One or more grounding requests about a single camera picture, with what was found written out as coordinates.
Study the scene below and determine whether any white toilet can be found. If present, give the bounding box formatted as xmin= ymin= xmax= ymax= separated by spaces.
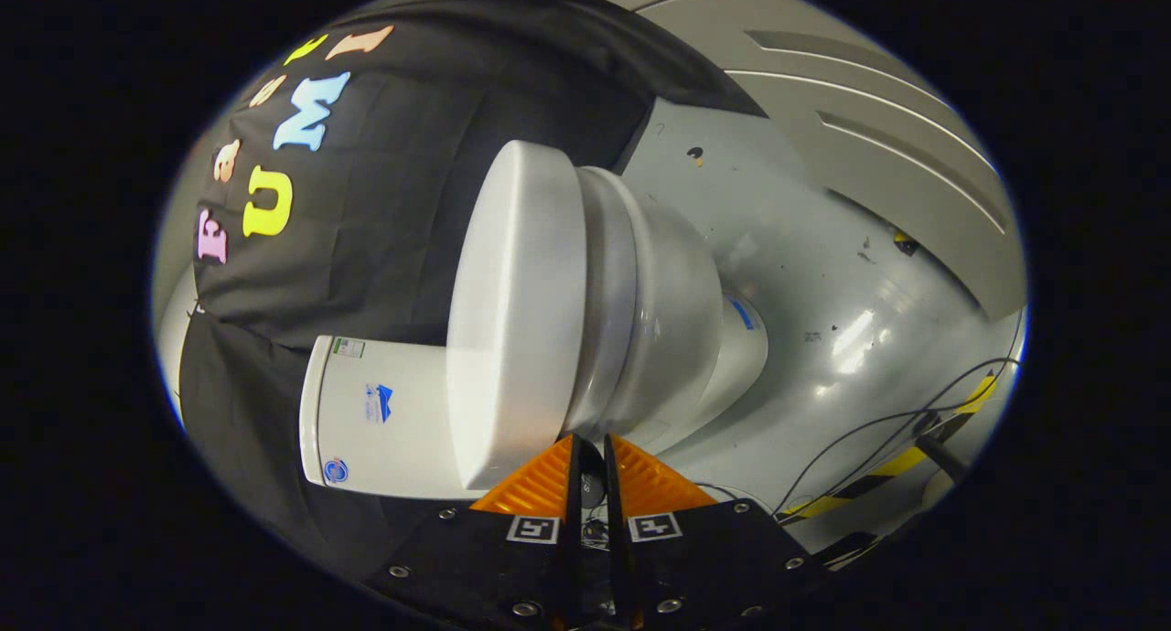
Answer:
xmin=299 ymin=166 xmax=770 ymax=502

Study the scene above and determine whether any white drawer cabinet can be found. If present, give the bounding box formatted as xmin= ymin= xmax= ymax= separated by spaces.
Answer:
xmin=512 ymin=0 xmax=1028 ymax=322

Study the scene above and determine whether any white toilet seat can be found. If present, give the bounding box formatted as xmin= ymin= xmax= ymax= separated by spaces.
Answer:
xmin=563 ymin=166 xmax=641 ymax=435

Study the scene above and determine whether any black rod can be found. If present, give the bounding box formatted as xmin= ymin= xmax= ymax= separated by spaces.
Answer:
xmin=913 ymin=412 xmax=972 ymax=483

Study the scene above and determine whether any white toilet lid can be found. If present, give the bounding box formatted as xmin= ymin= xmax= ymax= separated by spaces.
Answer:
xmin=445 ymin=139 xmax=588 ymax=491

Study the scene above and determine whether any black cable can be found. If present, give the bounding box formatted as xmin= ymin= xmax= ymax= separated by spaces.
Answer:
xmin=776 ymin=357 xmax=1023 ymax=522

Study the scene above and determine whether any yellow black hazard tape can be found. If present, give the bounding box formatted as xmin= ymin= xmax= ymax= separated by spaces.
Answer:
xmin=782 ymin=370 xmax=1000 ymax=524

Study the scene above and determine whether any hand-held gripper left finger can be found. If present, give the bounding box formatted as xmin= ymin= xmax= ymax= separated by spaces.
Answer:
xmin=361 ymin=433 xmax=586 ymax=631

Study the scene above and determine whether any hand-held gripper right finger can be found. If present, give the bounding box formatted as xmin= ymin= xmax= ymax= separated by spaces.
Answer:
xmin=603 ymin=433 xmax=826 ymax=631

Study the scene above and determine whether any black backdrop cloth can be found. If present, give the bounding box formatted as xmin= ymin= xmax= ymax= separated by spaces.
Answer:
xmin=174 ymin=0 xmax=768 ymax=582

